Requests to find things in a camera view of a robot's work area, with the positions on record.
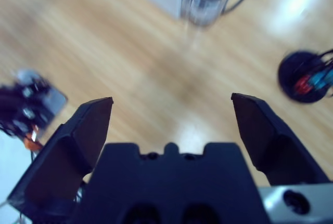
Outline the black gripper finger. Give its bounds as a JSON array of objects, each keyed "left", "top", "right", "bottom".
[
  {"left": 230, "top": 93, "right": 331, "bottom": 187},
  {"left": 7, "top": 96, "right": 114, "bottom": 219}
]

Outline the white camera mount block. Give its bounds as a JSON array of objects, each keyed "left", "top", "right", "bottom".
[{"left": 0, "top": 68, "right": 69, "bottom": 141}]

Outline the red coffee capsule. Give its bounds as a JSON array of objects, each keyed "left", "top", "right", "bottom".
[{"left": 293, "top": 76, "right": 312, "bottom": 95}]

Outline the orange connector cable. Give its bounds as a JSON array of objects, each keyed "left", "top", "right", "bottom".
[{"left": 23, "top": 130, "right": 44, "bottom": 152}]

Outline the blue coffee capsule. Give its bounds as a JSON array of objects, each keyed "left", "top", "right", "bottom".
[
  {"left": 321, "top": 69, "right": 333, "bottom": 87},
  {"left": 309, "top": 74, "right": 325, "bottom": 91}
]

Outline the black capsule holder with rods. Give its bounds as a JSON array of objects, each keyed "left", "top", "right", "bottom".
[{"left": 277, "top": 49, "right": 333, "bottom": 104}]

